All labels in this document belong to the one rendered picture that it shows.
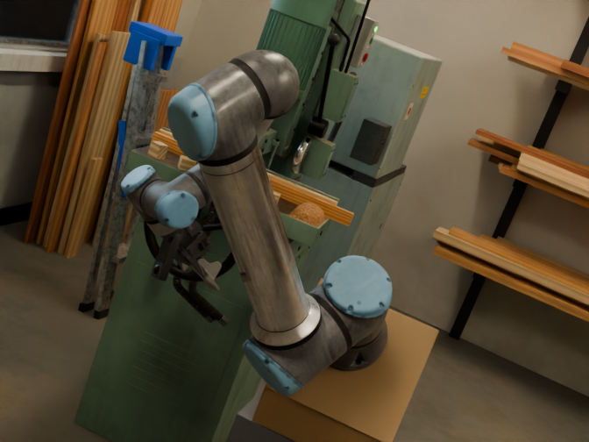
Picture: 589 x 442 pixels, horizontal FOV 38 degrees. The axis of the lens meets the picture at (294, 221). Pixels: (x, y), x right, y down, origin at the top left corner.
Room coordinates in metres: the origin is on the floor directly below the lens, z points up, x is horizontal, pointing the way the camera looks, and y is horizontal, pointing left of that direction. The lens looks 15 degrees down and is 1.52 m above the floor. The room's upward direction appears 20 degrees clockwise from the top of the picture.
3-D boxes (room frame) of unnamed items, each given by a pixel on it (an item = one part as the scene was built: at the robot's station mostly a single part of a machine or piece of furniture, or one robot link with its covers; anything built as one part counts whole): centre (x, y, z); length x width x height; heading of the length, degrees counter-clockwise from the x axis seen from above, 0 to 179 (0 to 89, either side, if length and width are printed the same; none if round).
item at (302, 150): (2.68, 0.05, 1.02); 0.12 x 0.03 x 0.12; 171
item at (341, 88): (2.76, 0.01, 1.23); 0.09 x 0.08 x 0.15; 171
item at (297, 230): (2.46, 0.22, 0.87); 0.61 x 0.30 x 0.06; 81
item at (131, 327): (2.69, 0.18, 0.36); 0.58 x 0.45 x 0.71; 171
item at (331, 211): (2.57, 0.17, 0.92); 0.67 x 0.02 x 0.04; 81
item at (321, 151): (2.73, 0.01, 1.02); 0.09 x 0.07 x 0.12; 81
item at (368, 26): (2.86, 0.00, 1.40); 0.10 x 0.06 x 0.16; 171
